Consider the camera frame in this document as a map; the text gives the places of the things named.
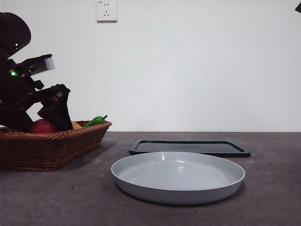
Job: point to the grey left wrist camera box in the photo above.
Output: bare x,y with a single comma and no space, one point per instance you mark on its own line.
48,64

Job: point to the red tomato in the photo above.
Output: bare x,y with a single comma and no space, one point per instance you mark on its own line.
43,127

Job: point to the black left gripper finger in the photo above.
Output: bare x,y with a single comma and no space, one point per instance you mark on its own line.
14,118
57,113

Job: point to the green chili pepper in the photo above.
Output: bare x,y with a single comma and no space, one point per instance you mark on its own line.
95,121

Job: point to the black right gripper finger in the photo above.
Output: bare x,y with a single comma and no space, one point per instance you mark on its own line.
298,7

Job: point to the brown wicker basket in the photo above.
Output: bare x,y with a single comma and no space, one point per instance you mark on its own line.
47,150

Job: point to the black flat tray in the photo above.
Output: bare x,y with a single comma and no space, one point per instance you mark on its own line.
188,147

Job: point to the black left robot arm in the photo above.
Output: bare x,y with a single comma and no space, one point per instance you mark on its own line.
14,30

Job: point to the grey round plate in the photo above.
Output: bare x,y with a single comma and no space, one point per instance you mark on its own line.
178,174

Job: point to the orange round fruit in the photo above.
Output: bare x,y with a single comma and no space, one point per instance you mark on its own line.
76,126

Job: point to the white wall socket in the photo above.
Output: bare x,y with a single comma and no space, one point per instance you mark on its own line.
107,11

